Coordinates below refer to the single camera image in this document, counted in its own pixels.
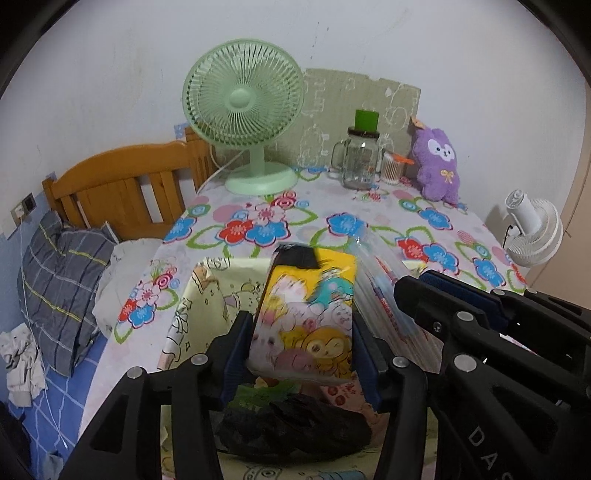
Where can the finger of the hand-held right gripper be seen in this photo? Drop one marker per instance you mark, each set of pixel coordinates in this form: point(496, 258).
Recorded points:
point(429, 304)
point(461, 290)

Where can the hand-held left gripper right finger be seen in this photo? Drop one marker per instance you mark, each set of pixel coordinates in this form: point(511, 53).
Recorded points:
point(367, 369)

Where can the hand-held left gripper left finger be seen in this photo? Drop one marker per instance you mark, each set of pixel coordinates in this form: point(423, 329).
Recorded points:
point(236, 364)

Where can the pink printed packet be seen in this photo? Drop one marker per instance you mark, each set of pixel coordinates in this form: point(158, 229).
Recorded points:
point(344, 394)

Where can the clear red print packet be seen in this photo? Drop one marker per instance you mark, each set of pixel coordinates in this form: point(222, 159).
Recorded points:
point(378, 286)

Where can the yellow cartoon fabric basket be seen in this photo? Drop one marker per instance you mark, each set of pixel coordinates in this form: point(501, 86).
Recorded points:
point(217, 295)

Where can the yellow cartoon tissue pack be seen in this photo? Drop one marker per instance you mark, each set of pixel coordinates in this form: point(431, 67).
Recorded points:
point(304, 323)

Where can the black plastic bag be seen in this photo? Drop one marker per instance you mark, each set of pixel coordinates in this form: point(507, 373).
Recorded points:
point(295, 429)

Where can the white standing fan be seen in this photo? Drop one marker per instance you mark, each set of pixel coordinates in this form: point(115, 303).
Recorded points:
point(535, 235)

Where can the small black cloth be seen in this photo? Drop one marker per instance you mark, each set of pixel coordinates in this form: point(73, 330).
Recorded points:
point(295, 256)

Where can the beige wooden cabinet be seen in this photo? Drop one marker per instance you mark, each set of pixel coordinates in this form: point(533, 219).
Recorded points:
point(572, 230)

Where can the purple plush bunny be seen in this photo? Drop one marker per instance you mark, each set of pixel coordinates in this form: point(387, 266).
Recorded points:
point(438, 166)

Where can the floral tablecloth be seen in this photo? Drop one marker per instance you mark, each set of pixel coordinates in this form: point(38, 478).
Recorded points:
point(323, 217)

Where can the cotton swab container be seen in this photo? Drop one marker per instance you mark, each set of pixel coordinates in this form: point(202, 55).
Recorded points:
point(392, 170)

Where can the white blanket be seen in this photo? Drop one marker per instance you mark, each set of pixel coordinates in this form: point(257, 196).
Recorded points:
point(124, 267)

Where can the glass jar mug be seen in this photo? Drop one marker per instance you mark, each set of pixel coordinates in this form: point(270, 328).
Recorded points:
point(360, 161)

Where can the blue checked bed sheet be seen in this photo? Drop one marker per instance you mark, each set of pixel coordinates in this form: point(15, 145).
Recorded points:
point(64, 415)

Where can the grey plaid pillow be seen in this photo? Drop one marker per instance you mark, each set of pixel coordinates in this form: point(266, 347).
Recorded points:
point(55, 286)

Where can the wooden bed headboard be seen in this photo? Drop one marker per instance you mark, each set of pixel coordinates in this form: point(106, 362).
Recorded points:
point(115, 184)

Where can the crumpled white grey cloth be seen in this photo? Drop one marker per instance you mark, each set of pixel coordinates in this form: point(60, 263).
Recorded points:
point(18, 364)

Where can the green cartoon print board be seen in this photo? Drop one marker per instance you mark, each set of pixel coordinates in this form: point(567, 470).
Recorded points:
point(332, 92)

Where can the green desk fan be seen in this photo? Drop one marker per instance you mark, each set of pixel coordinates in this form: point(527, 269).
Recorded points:
point(240, 99)

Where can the wall socket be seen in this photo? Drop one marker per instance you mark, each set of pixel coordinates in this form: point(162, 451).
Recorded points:
point(28, 203)

